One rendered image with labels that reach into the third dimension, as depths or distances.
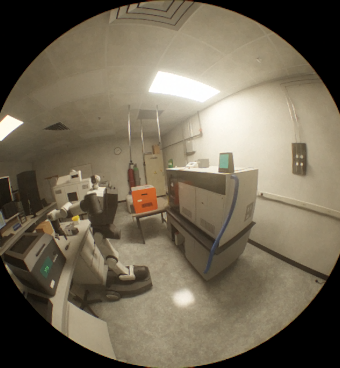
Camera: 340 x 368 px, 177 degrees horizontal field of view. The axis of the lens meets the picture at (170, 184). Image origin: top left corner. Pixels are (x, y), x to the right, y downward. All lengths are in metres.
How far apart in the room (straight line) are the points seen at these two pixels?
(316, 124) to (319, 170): 0.57
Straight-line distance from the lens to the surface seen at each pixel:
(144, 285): 1.59
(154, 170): 4.72
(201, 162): 1.44
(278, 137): 1.86
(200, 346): 1.57
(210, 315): 1.60
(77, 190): 2.14
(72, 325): 1.07
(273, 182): 1.87
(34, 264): 0.90
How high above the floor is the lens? 1.55
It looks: 11 degrees down
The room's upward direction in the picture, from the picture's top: 5 degrees counter-clockwise
